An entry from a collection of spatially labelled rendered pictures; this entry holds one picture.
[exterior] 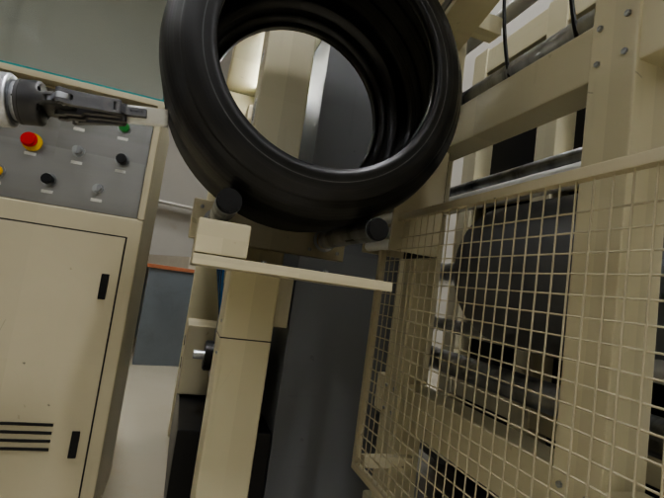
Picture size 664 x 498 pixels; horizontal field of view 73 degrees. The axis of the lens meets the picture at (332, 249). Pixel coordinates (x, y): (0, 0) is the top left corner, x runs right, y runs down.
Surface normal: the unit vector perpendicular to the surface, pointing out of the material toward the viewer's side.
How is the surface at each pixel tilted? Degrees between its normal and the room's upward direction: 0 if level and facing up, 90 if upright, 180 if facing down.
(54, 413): 90
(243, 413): 90
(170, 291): 90
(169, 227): 90
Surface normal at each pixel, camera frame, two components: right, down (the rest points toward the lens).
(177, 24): -0.49, -0.09
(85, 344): 0.31, -0.04
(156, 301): 0.51, 0.00
